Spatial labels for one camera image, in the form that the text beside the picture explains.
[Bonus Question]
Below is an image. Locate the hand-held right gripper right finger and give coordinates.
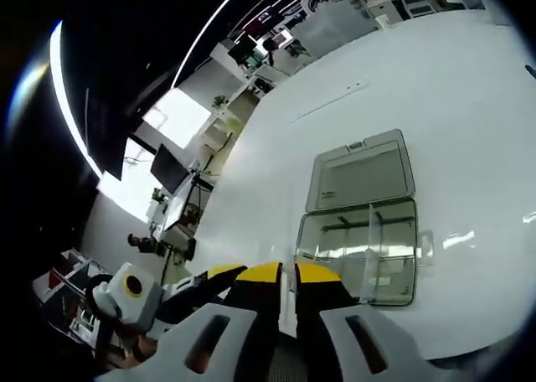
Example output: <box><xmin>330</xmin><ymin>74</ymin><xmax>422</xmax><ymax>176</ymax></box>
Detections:
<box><xmin>294</xmin><ymin>262</ymin><xmax>425</xmax><ymax>382</ymax></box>

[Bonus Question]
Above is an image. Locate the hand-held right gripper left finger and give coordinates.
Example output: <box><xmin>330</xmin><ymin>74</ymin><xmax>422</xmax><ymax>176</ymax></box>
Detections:
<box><xmin>99</xmin><ymin>261</ymin><xmax>283</xmax><ymax>382</ymax></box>

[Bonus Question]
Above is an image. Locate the clear plastic divider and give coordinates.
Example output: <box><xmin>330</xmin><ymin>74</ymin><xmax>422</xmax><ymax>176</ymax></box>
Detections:
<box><xmin>358</xmin><ymin>203</ymin><xmax>385</xmax><ymax>307</ymax></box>
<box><xmin>281</xmin><ymin>254</ymin><xmax>302</xmax><ymax>335</ymax></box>

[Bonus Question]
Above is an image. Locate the grey clear guide fixture box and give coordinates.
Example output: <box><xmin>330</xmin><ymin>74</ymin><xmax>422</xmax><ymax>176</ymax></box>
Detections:
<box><xmin>294</xmin><ymin>128</ymin><xmax>435</xmax><ymax>308</ymax></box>

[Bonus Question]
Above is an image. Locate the person's left hand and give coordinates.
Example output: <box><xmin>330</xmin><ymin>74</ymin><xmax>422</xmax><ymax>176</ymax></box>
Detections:
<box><xmin>106</xmin><ymin>321</ymin><xmax>162</xmax><ymax>364</ymax></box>

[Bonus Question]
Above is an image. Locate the white standing desk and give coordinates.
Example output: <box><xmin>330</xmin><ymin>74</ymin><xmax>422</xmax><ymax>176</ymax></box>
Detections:
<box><xmin>161</xmin><ymin>168</ymin><xmax>219</xmax><ymax>249</ymax></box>

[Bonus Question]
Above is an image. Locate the open laptop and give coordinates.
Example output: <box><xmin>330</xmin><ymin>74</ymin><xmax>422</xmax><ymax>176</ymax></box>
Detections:
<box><xmin>149</xmin><ymin>142</ymin><xmax>190</xmax><ymax>195</ymax></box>

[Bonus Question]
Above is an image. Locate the curved ceiling light strip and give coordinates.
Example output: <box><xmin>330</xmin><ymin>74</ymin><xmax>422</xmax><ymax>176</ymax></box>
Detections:
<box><xmin>49</xmin><ymin>19</ymin><xmax>105</xmax><ymax>178</ymax></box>
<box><xmin>171</xmin><ymin>0</ymin><xmax>252</xmax><ymax>88</ymax></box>

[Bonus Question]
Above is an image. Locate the white table cable cover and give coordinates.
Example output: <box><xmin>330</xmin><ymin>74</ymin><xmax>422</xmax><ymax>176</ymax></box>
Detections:
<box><xmin>290</xmin><ymin>80</ymin><xmax>370</xmax><ymax>124</ymax></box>

